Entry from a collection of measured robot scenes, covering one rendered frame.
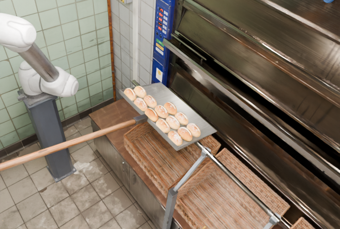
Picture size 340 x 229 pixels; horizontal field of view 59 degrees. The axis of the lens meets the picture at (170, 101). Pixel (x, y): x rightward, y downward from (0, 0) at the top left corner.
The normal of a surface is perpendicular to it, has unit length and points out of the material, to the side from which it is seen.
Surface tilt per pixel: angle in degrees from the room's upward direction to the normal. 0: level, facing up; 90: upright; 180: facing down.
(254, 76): 70
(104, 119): 0
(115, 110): 0
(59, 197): 0
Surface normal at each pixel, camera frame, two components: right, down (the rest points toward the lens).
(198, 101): -0.69, 0.14
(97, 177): 0.08, -0.70
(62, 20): 0.64, 0.59
